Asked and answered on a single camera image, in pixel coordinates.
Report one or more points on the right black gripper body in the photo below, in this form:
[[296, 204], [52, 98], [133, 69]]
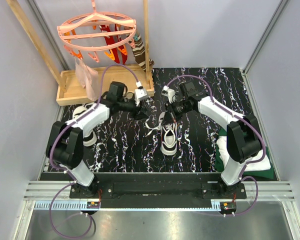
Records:
[[177, 109]]

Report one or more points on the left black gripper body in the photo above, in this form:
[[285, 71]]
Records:
[[131, 107]]

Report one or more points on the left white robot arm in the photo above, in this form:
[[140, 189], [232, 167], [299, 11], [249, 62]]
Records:
[[65, 146]]

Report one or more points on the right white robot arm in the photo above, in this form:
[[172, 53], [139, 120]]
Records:
[[244, 143]]

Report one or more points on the wooden tray rack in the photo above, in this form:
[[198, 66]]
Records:
[[70, 91]]

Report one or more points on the black marble mat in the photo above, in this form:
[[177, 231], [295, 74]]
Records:
[[129, 146]]

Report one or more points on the red sock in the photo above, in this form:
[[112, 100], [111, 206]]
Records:
[[109, 40], [122, 48]]

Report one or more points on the brown striped sock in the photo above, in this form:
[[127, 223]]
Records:
[[139, 51]]

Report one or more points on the translucent plastic bag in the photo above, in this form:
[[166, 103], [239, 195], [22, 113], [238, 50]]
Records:
[[89, 79]]

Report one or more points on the pink round clip hanger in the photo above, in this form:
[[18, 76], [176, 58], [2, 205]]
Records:
[[82, 34]]

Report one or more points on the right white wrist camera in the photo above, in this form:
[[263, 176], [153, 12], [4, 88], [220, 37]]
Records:
[[169, 93]]

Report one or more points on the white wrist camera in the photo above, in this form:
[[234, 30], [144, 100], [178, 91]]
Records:
[[169, 93], [140, 94]]

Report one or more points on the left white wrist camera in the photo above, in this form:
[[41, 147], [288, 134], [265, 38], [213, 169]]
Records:
[[140, 94]]

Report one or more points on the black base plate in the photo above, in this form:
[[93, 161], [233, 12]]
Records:
[[155, 195]]

